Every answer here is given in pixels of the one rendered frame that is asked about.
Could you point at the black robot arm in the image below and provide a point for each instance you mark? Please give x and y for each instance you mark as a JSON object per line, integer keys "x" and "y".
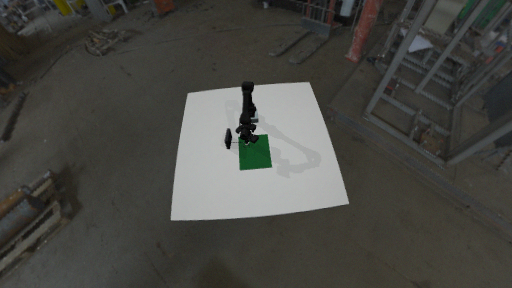
{"x": 248, "y": 110}

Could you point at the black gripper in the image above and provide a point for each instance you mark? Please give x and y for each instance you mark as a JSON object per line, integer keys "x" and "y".
{"x": 251, "y": 137}

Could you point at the green circuit board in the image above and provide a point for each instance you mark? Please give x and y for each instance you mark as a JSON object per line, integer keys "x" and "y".
{"x": 257, "y": 156}

